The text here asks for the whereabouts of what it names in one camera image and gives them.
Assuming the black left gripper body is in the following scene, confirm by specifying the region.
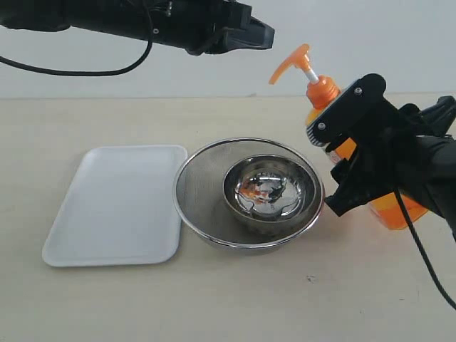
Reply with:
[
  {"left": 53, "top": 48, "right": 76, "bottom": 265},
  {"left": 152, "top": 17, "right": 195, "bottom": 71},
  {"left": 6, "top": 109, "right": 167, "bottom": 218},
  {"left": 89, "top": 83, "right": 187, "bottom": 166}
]
[{"left": 152, "top": 1, "right": 252, "bottom": 55}]

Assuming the white rectangular plastic tray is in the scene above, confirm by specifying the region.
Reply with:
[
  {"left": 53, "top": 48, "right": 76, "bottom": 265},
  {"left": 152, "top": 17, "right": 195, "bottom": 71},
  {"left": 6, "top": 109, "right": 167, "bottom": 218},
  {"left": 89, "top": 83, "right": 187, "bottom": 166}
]
[{"left": 42, "top": 145, "right": 187, "bottom": 267}]

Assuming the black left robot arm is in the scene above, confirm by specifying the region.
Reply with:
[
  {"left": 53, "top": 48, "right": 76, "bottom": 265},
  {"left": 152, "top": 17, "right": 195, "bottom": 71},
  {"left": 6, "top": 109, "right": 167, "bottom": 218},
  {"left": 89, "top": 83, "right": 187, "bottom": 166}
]
[{"left": 1, "top": 0, "right": 275, "bottom": 56}]

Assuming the orange pump soap bottle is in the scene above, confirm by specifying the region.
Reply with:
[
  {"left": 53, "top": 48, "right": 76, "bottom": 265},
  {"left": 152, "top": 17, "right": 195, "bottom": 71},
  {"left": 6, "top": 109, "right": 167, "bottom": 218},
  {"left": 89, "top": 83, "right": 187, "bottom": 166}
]
[{"left": 269, "top": 44, "right": 428, "bottom": 230}]

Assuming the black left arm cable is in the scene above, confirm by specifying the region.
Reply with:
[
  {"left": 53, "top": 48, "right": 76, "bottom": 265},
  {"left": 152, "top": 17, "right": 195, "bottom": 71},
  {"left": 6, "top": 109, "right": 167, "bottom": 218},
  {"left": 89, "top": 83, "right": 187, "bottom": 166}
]
[{"left": 0, "top": 0, "right": 160, "bottom": 78}]

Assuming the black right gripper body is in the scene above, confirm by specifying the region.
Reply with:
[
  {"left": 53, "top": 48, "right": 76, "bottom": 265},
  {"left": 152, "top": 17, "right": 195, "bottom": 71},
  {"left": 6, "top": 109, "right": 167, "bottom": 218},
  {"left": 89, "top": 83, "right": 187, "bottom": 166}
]
[{"left": 356, "top": 96, "right": 455, "bottom": 214}]

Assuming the small stainless steel bowl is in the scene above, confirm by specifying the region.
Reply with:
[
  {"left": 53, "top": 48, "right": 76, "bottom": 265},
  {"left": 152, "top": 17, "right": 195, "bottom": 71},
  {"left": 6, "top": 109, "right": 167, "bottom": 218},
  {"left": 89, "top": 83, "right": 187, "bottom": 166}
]
[{"left": 222, "top": 154, "right": 323, "bottom": 235}]

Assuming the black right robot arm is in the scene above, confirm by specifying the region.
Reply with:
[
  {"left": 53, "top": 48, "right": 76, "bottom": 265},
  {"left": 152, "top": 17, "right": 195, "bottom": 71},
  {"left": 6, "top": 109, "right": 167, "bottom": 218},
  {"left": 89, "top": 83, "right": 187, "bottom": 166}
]
[{"left": 306, "top": 73, "right": 455, "bottom": 229}]

